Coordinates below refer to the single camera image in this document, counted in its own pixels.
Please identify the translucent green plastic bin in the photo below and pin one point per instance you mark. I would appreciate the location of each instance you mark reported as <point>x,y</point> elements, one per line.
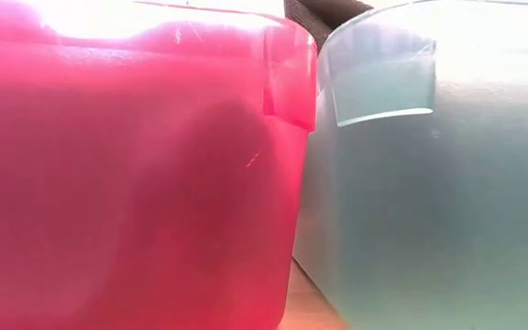
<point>429,206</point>

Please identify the translucent red plastic bin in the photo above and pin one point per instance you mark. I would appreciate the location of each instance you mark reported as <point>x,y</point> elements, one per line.
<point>108,183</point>

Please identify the dark grey baseball cap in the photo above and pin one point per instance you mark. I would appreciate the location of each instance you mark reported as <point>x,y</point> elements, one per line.
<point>323,16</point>

